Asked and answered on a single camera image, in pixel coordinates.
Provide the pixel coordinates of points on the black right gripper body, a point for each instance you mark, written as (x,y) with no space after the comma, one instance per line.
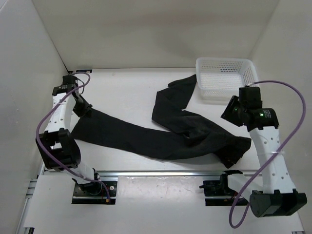
(232,111)

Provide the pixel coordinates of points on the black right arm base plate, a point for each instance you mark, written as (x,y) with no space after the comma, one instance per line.
(217,192)

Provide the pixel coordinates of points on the aluminium table edge rail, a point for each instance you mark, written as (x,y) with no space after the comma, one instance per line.
(159,173)

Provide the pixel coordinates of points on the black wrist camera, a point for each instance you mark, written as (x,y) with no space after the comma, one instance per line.
(250,97)
(70,80)

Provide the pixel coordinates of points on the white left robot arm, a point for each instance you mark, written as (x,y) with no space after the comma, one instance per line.
(56,145)

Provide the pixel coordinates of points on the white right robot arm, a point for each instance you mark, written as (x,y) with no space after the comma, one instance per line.
(277,196)

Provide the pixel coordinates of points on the black trousers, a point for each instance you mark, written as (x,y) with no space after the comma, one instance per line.
(185,135)

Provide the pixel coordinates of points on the white perforated plastic basket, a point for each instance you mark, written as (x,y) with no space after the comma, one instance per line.
(220,78)

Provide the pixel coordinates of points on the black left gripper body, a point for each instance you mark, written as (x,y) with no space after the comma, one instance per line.
(82,107)

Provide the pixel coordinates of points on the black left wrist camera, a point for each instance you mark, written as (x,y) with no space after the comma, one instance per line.
(70,80)

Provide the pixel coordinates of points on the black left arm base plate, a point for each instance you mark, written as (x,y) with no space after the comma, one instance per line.
(95,194)

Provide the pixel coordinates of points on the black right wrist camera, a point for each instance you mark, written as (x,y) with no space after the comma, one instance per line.
(250,97)

